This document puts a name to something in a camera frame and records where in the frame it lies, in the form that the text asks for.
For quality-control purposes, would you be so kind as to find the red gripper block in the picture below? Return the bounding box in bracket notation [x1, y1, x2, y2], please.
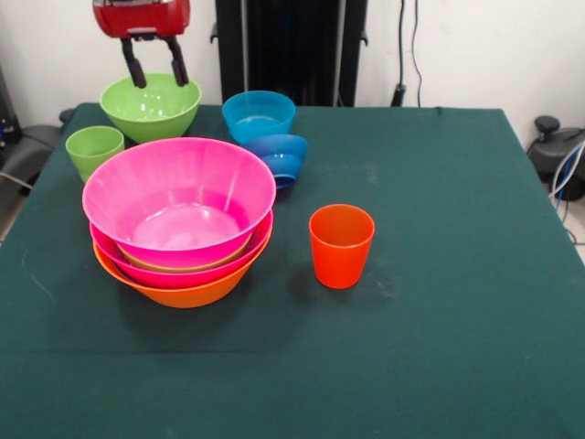
[92, 0, 191, 90]

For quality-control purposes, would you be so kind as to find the green plastic bowl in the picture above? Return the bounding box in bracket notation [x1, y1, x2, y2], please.
[99, 72, 203, 145]
[116, 230, 253, 274]

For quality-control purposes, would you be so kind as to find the light blue plastic bowl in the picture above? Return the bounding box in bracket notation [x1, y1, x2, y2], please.
[221, 90, 297, 145]

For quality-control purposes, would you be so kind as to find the pink plastic bowl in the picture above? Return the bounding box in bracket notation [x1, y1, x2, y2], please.
[81, 136, 278, 269]
[89, 209, 275, 290]

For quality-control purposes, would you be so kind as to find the dark blue plastic bowl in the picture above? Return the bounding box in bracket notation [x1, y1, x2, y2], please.
[242, 134, 310, 191]

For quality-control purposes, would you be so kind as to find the orange plastic bowl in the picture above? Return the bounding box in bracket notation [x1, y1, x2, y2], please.
[92, 228, 273, 309]

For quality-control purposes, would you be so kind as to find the green plastic cup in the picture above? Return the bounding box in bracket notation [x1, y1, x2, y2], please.
[64, 125, 126, 183]

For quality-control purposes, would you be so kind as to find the black office chair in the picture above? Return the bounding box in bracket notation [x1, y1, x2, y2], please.
[0, 108, 74, 187]
[526, 115, 585, 202]

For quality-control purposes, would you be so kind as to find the red plastic cup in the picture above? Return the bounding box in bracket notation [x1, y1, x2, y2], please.
[308, 203, 377, 291]

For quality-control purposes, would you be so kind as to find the dark green tablecloth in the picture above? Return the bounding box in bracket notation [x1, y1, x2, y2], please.
[0, 102, 585, 439]

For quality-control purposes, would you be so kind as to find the black hanging cable with plug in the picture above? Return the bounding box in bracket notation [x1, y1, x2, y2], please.
[392, 0, 410, 107]

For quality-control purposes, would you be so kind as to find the white blue cable bundle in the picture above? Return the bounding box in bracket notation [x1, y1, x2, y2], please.
[549, 139, 585, 246]

